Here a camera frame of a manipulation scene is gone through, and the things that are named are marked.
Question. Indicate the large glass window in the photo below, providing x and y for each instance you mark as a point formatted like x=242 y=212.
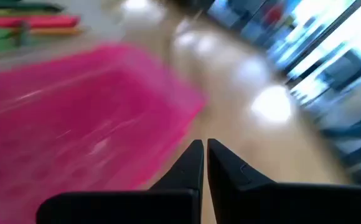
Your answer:
x=339 y=31

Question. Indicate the pink pen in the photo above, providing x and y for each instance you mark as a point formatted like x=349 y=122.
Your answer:
x=37 y=21

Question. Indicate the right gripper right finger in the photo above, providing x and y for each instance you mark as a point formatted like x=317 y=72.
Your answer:
x=277 y=205

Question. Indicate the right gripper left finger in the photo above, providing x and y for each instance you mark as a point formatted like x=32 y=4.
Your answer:
x=137 y=208

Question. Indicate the dark green crayon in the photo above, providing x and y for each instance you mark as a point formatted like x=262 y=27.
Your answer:
x=28 y=7

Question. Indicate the orange pencil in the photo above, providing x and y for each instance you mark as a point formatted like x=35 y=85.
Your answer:
x=59 y=31

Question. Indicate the pink and clear pencil box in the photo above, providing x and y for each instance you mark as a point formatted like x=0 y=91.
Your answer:
x=74 y=109

